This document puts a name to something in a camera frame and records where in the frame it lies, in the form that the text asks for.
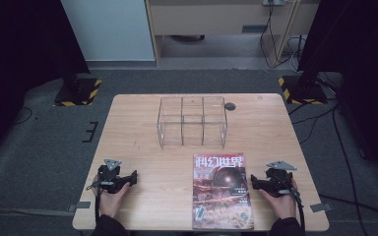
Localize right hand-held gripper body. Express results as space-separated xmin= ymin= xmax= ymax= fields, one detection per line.
xmin=263 ymin=159 xmax=298 ymax=199

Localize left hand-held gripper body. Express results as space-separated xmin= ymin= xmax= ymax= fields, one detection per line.
xmin=93 ymin=158 xmax=128 ymax=195

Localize person's right hand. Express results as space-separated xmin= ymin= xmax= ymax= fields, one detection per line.
xmin=259 ymin=178 xmax=299 ymax=220

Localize person's left hand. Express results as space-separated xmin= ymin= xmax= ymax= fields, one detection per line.
xmin=93 ymin=175 xmax=131 ymax=219

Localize red magazine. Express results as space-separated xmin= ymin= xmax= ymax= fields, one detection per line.
xmin=191 ymin=152 xmax=255 ymax=230

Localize grey tape piece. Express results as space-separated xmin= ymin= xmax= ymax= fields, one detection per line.
xmin=309 ymin=203 xmax=333 ymax=213
xmin=67 ymin=201 xmax=92 ymax=212

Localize clear acrylic organizer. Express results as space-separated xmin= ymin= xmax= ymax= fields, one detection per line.
xmin=157 ymin=95 xmax=228 ymax=149

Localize striped black stand base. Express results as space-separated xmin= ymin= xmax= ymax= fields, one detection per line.
xmin=278 ymin=75 xmax=329 ymax=106
xmin=53 ymin=78 xmax=102 ymax=107

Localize dark object under desk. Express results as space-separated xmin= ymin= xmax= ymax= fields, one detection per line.
xmin=170 ymin=34 xmax=207 ymax=43

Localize white panel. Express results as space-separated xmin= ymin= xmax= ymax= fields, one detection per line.
xmin=60 ymin=0 xmax=156 ymax=62

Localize black curtain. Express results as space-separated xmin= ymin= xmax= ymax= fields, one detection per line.
xmin=296 ymin=0 xmax=378 ymax=180
xmin=0 ymin=0 xmax=92 ymax=166

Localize light wooden desk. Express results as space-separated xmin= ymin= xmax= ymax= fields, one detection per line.
xmin=144 ymin=0 xmax=321 ymax=67

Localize left hand-held gripper cable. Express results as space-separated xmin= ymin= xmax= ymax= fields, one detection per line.
xmin=85 ymin=181 xmax=103 ymax=227

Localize hand-held gripper cable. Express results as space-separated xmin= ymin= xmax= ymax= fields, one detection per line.
xmin=274 ymin=175 xmax=307 ymax=235
xmin=85 ymin=181 xmax=103 ymax=227

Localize right hand-held gripper cable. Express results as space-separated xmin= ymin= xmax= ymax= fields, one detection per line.
xmin=274 ymin=175 xmax=307 ymax=235

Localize thin black floor cable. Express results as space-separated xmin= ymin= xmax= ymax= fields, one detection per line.
xmin=13 ymin=107 xmax=34 ymax=126

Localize black hanging cables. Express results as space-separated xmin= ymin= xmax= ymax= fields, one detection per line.
xmin=259 ymin=0 xmax=307 ymax=73

